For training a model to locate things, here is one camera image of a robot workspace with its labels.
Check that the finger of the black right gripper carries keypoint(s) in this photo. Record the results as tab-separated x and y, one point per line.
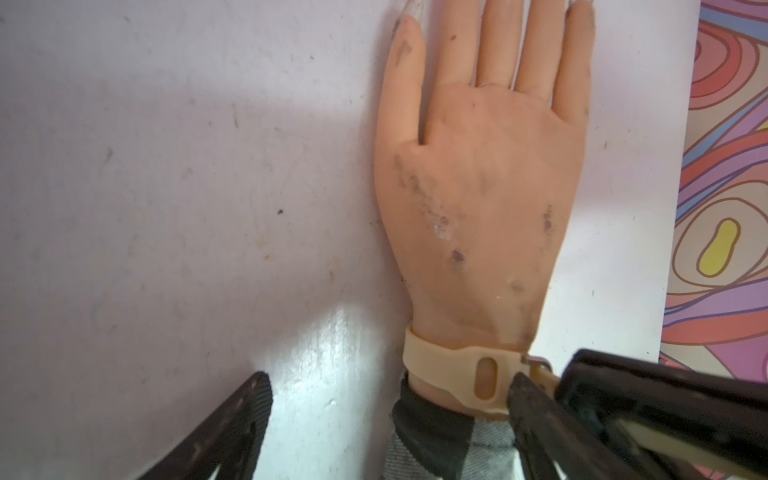
687	421

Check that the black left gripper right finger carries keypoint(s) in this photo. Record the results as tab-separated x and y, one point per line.
551	442

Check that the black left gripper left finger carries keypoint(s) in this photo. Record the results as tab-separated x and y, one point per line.
227	444

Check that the beige strap wrist watch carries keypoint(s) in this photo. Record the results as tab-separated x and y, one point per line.
454	371

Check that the mannequin hand with glitter nails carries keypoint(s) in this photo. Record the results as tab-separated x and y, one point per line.
476	180

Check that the plaid sleeve mannequin forearm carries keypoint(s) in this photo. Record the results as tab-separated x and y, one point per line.
431	442

